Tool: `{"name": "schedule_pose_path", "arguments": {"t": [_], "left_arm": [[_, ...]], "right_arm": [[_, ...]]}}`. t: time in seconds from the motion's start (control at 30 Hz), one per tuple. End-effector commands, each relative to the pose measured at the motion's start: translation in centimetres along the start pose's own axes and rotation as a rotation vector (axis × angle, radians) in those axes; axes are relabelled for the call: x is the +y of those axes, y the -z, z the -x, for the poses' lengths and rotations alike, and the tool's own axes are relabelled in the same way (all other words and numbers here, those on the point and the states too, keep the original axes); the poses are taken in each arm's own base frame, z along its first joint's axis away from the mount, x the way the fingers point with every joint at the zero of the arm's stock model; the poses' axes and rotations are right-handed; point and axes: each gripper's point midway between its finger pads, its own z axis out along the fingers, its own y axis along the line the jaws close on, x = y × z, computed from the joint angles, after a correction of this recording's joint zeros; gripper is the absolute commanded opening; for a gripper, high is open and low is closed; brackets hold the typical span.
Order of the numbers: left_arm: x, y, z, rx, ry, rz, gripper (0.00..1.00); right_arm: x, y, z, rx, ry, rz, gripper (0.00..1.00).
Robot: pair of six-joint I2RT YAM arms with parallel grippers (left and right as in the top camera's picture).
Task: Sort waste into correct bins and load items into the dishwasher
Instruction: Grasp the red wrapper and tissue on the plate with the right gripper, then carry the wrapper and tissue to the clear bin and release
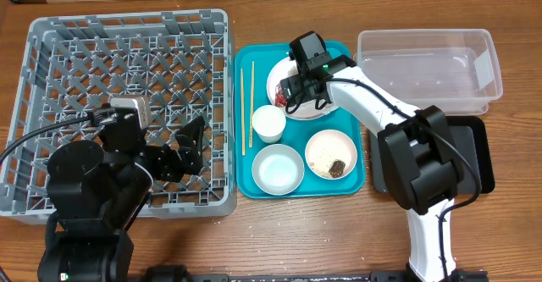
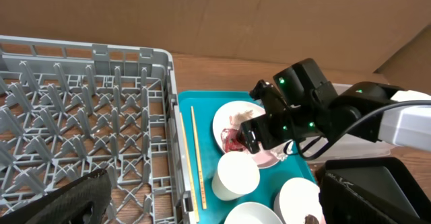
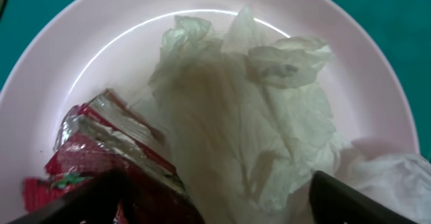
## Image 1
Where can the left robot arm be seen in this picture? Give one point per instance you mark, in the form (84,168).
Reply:
(99,187)

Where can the pink round bowl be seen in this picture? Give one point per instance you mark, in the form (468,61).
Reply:
(326,146)

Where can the clear plastic waste bin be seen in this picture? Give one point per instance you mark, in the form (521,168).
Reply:
(457,70)

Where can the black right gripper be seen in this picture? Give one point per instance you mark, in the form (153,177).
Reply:
(294,86)

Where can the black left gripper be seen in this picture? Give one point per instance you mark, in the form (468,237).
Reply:
(173,170)

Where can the brown food scrap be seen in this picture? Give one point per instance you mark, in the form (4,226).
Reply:
(337,168)

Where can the black rectangular waste tray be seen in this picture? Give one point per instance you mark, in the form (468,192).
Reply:
(470,136)

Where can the large white round plate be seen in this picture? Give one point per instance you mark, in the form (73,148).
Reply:
(286,68)

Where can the teal plastic serving tray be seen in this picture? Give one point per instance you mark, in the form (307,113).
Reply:
(297,132)

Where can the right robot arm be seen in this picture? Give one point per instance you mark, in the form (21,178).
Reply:
(421,166)

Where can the grey-white round bowl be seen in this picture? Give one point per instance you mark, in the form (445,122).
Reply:
(278,170)

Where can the red snack wrapper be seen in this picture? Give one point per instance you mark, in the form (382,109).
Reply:
(280,100)

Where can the white paper cup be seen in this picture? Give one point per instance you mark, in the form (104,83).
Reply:
(269,122)

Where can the right wooden chopstick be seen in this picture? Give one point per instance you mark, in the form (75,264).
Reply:
(251,104)

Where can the grey plastic dish rack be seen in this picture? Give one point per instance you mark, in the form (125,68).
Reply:
(181,61)

